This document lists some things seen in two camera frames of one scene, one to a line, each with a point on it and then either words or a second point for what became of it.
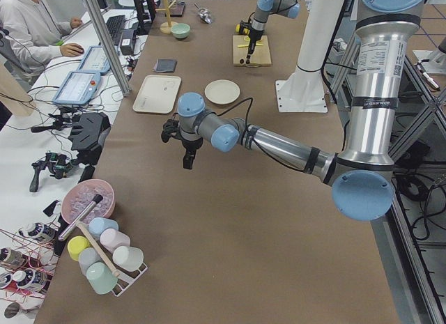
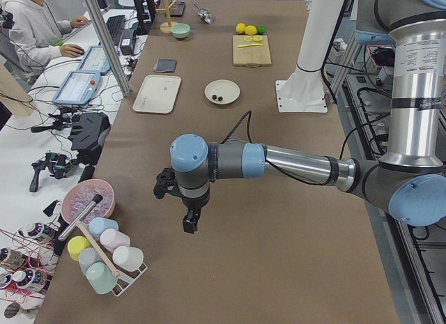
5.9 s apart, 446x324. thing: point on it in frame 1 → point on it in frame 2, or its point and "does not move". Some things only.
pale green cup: [100, 277] does not move
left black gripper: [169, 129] → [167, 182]
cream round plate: [222, 91] does not move
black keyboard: [115, 24] does not move
